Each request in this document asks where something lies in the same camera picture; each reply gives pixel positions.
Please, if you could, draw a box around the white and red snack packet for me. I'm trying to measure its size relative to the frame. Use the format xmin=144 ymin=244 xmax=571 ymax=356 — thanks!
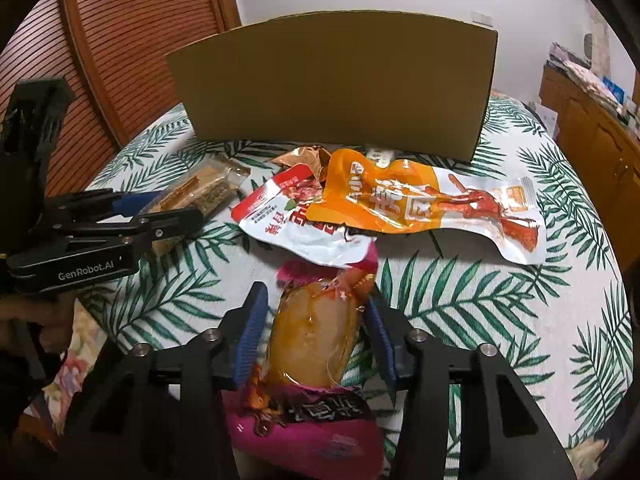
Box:
xmin=231 ymin=163 xmax=377 ymax=268

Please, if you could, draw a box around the leaf print table cover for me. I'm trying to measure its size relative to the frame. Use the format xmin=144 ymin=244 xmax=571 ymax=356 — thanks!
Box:
xmin=75 ymin=95 xmax=633 ymax=466

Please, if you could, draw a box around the orange chicken foot snack packet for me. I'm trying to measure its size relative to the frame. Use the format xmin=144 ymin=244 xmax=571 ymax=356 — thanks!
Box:
xmin=305 ymin=149 xmax=547 ymax=266

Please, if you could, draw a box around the floral bed sheet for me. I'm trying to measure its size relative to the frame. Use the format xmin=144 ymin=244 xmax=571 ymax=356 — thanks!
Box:
xmin=22 ymin=305 xmax=616 ymax=466

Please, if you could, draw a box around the blue box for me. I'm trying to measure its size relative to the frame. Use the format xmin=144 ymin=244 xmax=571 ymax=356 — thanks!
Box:
xmin=602 ymin=77 xmax=626 ymax=103

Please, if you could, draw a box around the copper foil snack packet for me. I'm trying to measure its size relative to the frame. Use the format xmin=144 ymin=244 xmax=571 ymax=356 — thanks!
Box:
xmin=271 ymin=145 xmax=333 ymax=181

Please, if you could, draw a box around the cream curtain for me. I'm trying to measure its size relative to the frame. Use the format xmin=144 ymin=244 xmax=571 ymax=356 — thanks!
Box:
xmin=590 ymin=5 xmax=618 ymax=78

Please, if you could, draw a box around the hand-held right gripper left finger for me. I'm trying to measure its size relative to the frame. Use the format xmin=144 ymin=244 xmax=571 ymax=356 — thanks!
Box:
xmin=65 ymin=281 xmax=271 ymax=480

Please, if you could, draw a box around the pink chicken leg snack packet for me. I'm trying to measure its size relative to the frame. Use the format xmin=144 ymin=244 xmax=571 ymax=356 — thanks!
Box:
xmin=222 ymin=245 xmax=386 ymax=480

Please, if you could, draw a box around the louvered wooden wardrobe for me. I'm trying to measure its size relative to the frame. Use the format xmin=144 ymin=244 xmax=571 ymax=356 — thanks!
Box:
xmin=0 ymin=0 xmax=241 ymax=201

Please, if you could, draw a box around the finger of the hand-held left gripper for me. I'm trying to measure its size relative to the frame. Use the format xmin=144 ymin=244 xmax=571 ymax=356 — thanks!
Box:
xmin=60 ymin=207 xmax=206 ymax=256
xmin=47 ymin=189 xmax=168 ymax=223

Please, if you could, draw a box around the wooden cabinet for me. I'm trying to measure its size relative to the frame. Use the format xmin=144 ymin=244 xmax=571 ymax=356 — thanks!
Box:
xmin=539 ymin=65 xmax=640 ymax=281

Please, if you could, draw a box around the cardboard box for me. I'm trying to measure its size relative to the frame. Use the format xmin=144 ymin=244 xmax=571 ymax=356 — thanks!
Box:
xmin=165 ymin=10 xmax=499 ymax=163

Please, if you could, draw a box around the person's left hand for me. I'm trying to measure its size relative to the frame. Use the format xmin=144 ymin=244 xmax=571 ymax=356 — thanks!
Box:
xmin=0 ymin=291 xmax=77 ymax=361

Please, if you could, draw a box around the clear brown bar snack packet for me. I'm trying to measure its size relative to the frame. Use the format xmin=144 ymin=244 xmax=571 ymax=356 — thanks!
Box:
xmin=137 ymin=154 xmax=251 ymax=256

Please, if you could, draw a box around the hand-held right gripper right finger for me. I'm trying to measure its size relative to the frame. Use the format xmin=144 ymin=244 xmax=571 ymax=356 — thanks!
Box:
xmin=362 ymin=292 xmax=576 ymax=480

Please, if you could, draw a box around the pile of folded cloths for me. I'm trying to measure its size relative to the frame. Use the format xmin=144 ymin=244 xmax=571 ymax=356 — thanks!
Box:
xmin=545 ymin=42 xmax=626 ymax=106

